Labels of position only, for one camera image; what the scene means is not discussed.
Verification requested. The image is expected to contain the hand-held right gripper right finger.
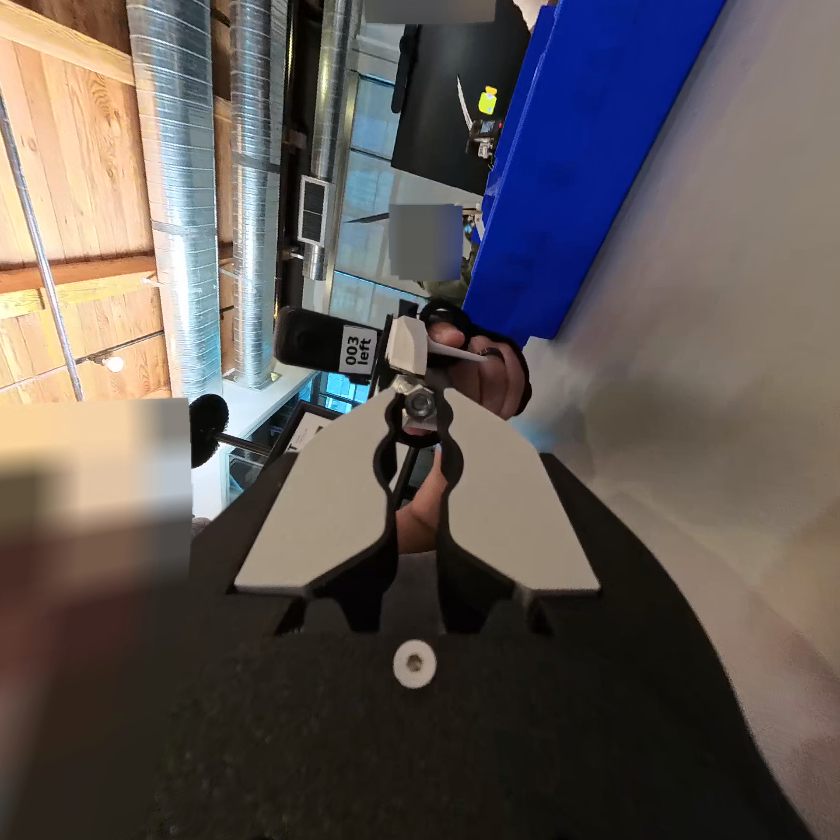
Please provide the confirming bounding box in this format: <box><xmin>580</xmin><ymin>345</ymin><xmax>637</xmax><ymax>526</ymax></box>
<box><xmin>433</xmin><ymin>387</ymin><xmax>602</xmax><ymax>634</ymax></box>

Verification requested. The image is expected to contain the black video bar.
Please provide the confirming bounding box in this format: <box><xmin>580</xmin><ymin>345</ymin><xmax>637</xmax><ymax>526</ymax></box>
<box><xmin>392</xmin><ymin>25</ymin><xmax>421</xmax><ymax>114</ymax></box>

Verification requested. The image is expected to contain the large silver air duct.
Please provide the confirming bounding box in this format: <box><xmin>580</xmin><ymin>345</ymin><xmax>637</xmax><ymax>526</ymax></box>
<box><xmin>126</xmin><ymin>0</ymin><xmax>222</xmax><ymax>403</ymax></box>
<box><xmin>228</xmin><ymin>0</ymin><xmax>291</xmax><ymax>391</ymax></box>

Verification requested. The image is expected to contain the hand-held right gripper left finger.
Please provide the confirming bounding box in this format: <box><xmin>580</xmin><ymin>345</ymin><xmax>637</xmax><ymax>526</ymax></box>
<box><xmin>233</xmin><ymin>388</ymin><xmax>403</xmax><ymax>634</ymax></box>

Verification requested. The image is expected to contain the person's left hand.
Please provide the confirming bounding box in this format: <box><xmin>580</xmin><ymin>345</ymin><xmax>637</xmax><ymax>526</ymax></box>
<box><xmin>395</xmin><ymin>325</ymin><xmax>532</xmax><ymax>557</ymax></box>

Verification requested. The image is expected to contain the white air vent grille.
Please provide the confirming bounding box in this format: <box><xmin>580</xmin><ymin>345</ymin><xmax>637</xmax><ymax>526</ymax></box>
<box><xmin>297</xmin><ymin>175</ymin><xmax>330</xmax><ymax>245</ymax></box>

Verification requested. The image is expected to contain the metal ceiling pipe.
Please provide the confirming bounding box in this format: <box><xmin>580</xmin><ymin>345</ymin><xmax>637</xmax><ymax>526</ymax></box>
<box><xmin>0</xmin><ymin>92</ymin><xmax>84</xmax><ymax>403</ymax></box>

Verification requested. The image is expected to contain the small silver air duct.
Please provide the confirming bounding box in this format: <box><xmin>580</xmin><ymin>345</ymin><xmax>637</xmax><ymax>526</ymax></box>
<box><xmin>303</xmin><ymin>0</ymin><xmax>363</xmax><ymax>282</ymax></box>

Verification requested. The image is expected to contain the black round disc stand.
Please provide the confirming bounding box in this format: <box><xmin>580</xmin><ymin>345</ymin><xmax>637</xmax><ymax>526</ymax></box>
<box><xmin>189</xmin><ymin>394</ymin><xmax>271</xmax><ymax>471</ymax></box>

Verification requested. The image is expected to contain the blue plastic bin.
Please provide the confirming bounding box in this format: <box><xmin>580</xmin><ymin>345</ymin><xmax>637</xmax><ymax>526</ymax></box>
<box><xmin>462</xmin><ymin>0</ymin><xmax>726</xmax><ymax>341</ymax></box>

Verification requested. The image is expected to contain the black framed marker poster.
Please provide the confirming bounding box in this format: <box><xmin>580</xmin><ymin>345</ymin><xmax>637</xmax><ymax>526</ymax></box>
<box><xmin>266</xmin><ymin>400</ymin><xmax>343</xmax><ymax>475</ymax></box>

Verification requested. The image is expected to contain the grey desk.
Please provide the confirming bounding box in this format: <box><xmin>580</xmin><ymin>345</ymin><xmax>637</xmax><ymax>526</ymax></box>
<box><xmin>512</xmin><ymin>0</ymin><xmax>840</xmax><ymax>840</ymax></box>

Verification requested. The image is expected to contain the black display screen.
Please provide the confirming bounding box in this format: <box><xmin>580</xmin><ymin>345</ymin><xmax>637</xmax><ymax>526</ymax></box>
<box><xmin>392</xmin><ymin>25</ymin><xmax>532</xmax><ymax>196</ymax></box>

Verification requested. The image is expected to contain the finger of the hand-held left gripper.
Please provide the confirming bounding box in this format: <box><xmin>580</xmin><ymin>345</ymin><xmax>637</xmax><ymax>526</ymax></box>
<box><xmin>385</xmin><ymin>315</ymin><xmax>430</xmax><ymax>378</ymax></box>

